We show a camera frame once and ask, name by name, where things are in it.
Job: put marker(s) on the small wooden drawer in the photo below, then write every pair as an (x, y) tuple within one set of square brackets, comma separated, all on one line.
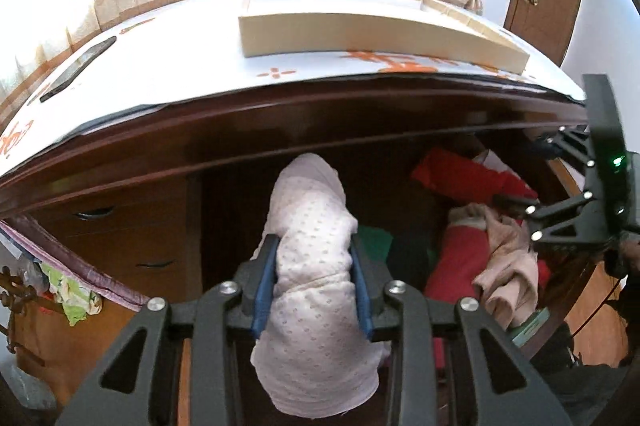
[(150, 276), (125, 218)]

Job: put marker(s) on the green and black underwear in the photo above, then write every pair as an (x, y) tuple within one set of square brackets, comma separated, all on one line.
[(375, 243)]

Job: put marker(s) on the large wooden drawer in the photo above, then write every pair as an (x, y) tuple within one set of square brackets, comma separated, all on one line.
[(230, 216)]

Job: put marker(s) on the pink dotted underwear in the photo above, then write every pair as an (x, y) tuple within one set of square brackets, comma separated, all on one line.
[(310, 256)]

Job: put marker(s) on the curtain tassel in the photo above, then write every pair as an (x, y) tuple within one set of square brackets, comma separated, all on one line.
[(476, 1)]

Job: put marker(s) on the shallow beige tray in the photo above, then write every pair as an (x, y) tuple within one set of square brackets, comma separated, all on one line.
[(350, 33)]

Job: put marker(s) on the green white cloth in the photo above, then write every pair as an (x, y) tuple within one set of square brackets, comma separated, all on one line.
[(70, 301)]

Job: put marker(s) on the dark red grey-labelled underwear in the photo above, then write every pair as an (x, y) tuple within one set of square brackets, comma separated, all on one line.
[(460, 256)]

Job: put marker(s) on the dark wooden dresser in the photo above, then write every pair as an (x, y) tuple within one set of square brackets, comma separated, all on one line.
[(250, 126)]

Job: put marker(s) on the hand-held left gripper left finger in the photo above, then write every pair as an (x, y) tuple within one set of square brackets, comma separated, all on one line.
[(264, 291)]

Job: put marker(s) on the black smartphone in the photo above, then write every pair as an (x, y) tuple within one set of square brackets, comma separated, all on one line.
[(75, 68)]

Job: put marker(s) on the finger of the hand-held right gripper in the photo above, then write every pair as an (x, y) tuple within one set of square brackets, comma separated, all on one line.
[(560, 218), (570, 143)]

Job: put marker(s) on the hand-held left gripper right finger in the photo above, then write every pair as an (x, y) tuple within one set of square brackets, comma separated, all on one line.
[(362, 301)]

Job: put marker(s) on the white orange printed table cover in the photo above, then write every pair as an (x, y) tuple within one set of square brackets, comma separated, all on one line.
[(175, 71)]

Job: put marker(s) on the pinkish beige underwear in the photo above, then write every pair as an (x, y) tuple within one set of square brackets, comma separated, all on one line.
[(505, 276)]

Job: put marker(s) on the green packet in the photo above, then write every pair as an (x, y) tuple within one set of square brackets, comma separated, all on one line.
[(532, 328)]

